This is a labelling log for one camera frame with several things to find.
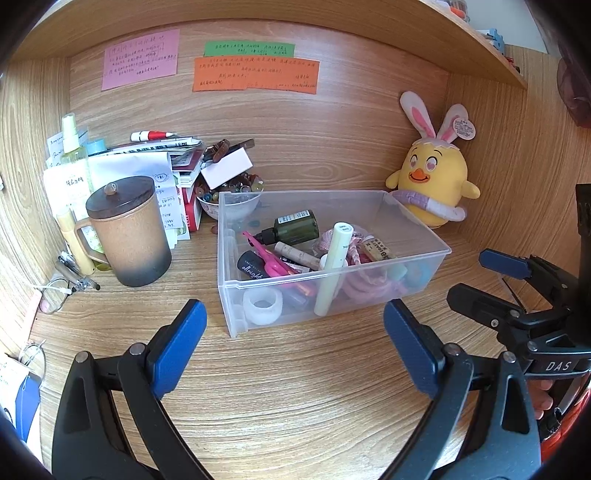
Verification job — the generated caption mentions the teal small tube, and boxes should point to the teal small tube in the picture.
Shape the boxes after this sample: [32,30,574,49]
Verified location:
[388,261,431,288]

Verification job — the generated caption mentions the pink braided hair tie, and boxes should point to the pink braided hair tie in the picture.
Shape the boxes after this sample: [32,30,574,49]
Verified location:
[345,232,371,269]

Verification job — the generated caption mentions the pink scissors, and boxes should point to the pink scissors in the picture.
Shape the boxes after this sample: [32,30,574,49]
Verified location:
[242,231,317,295]

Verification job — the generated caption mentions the pale green tube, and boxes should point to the pale green tube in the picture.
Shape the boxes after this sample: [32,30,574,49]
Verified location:
[314,222,353,317]

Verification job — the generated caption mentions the clear plastic storage box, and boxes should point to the clear plastic storage box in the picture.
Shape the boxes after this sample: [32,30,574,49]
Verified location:
[217,190,451,337]

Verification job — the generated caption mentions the beige red lip tube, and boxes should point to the beige red lip tube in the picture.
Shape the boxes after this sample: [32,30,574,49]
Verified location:
[273,242,321,271]

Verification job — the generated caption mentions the green pump bottle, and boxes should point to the green pump bottle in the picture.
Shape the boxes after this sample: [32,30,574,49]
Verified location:
[254,209,320,246]

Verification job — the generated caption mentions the purple black cosmetic tube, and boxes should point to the purple black cosmetic tube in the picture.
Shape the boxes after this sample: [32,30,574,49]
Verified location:
[238,251,315,310]

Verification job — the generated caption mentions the right hand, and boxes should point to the right hand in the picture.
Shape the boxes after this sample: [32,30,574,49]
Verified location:
[527,380,554,420]

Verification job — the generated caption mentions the yellow chick plush toy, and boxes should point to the yellow chick plush toy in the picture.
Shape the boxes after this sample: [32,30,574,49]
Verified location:
[386,91,481,229]

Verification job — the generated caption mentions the eyeglasses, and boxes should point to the eyeglasses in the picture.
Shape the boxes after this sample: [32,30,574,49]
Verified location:
[34,251,101,314]

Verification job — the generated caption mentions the brown ceramic lidded mug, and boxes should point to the brown ceramic lidded mug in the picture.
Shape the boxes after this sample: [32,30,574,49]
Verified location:
[74,176,171,287]

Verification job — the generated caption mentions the white bowl of beads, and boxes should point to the white bowl of beads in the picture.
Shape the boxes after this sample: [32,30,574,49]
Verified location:
[194,172,266,220]

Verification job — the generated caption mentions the stack of papers and booklets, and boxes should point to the stack of papers and booklets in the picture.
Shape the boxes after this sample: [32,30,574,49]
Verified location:
[42,137,204,247]

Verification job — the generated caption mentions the white small box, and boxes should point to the white small box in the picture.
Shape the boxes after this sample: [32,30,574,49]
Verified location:
[200,148,252,190]

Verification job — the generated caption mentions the red white marker pen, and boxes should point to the red white marker pen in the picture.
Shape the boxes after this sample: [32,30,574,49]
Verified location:
[130,130,177,143]

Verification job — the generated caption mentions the green spray bottle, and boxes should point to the green spray bottle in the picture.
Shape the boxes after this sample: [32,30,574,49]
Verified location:
[60,113,91,186]

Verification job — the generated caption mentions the orange sticky note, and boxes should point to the orange sticky note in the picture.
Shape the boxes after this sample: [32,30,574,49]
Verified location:
[192,55,320,95]

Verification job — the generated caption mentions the pink sticky note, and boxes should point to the pink sticky note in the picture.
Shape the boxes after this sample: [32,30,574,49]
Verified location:
[101,29,180,91]

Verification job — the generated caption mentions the green sticky note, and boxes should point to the green sticky note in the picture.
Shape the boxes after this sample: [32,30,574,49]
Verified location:
[204,40,296,58]

